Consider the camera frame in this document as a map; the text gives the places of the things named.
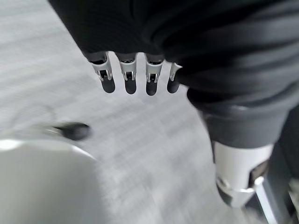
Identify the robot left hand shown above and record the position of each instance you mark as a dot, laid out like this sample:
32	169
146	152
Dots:
177	35

